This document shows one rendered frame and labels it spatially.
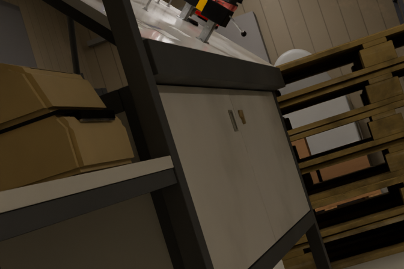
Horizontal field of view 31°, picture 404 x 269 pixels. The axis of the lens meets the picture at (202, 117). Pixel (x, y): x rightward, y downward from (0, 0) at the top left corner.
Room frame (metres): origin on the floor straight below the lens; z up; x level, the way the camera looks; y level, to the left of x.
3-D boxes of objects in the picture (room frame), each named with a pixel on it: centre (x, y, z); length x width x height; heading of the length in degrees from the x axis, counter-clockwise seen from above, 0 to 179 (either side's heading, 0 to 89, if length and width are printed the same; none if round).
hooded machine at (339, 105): (7.46, -1.11, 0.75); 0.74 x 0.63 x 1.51; 80
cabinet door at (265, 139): (2.07, -0.15, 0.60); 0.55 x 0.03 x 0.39; 163
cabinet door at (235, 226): (1.55, 0.00, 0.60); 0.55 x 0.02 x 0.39; 163
